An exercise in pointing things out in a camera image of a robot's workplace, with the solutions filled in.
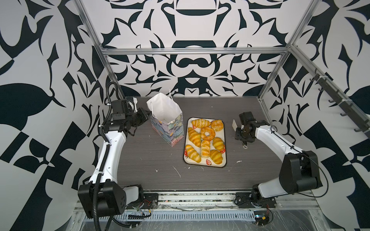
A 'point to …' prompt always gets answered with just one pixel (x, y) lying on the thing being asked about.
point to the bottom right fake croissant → (216, 156)
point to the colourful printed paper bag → (166, 119)
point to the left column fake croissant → (194, 136)
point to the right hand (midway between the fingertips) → (241, 135)
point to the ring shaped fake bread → (207, 134)
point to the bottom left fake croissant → (192, 154)
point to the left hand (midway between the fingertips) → (151, 110)
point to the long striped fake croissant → (201, 123)
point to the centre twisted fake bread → (205, 148)
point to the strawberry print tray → (205, 161)
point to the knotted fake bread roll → (218, 125)
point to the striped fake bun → (218, 143)
